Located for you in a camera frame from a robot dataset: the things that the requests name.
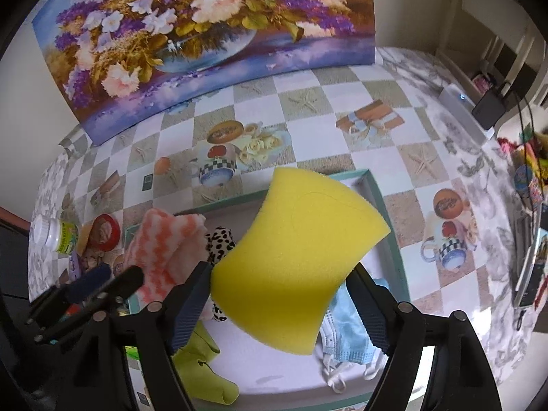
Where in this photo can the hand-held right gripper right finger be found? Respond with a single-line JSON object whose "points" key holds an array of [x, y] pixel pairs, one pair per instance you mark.
{"points": [[368, 312]]}

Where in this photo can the colourful packaging pile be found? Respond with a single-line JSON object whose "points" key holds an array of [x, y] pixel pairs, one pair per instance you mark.
{"points": [[524, 175]]}

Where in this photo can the white router box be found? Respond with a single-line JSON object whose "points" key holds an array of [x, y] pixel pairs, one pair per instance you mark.
{"points": [[458, 102]]}

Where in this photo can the leopard print scrunchie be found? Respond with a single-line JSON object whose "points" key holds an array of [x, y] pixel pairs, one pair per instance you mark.
{"points": [[218, 242]]}

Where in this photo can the lime green cloth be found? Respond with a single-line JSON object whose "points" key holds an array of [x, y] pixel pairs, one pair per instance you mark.
{"points": [[201, 364]]}

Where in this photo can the grey flat device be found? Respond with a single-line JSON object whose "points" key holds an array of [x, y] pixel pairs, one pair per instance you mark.
{"points": [[531, 261]]}

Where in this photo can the teal box tray white inside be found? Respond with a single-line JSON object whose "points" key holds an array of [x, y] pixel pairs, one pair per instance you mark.
{"points": [[278, 376]]}

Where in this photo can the pink board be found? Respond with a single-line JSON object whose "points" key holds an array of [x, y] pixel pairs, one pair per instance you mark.
{"points": [[13, 215]]}

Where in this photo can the purple cartoon tissue packet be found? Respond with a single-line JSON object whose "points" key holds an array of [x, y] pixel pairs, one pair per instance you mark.
{"points": [[76, 265]]}

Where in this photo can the grey leaf print cloth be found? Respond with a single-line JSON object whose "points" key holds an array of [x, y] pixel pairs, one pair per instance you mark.
{"points": [[492, 231]]}

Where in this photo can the blue face mask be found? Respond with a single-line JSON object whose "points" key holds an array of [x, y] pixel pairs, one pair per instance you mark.
{"points": [[346, 334]]}

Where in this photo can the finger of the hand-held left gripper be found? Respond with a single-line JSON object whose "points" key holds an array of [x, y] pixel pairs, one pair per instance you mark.
{"points": [[128, 278], [92, 280]]}

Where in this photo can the pink white zigzag cloth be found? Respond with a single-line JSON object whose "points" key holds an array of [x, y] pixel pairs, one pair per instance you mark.
{"points": [[162, 244]]}

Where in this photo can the floral painting canvas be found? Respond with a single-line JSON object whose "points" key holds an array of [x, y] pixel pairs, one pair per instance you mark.
{"points": [[214, 30]]}

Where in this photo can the white capped bottle green label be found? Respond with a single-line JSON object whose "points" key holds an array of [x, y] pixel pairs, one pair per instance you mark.
{"points": [[45, 233]]}

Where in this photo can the red tape roll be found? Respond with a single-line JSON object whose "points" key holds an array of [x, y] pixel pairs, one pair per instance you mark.
{"points": [[112, 222]]}

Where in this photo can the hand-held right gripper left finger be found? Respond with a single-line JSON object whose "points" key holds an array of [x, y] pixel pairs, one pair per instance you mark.
{"points": [[192, 308]]}

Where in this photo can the yellow sponge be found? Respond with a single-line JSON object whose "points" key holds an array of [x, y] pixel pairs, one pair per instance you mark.
{"points": [[299, 257]]}

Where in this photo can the dark cabinet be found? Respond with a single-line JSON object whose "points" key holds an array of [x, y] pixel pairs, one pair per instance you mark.
{"points": [[13, 261]]}

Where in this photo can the checkered printed tablecloth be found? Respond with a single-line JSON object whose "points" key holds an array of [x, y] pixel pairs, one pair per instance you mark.
{"points": [[385, 158]]}

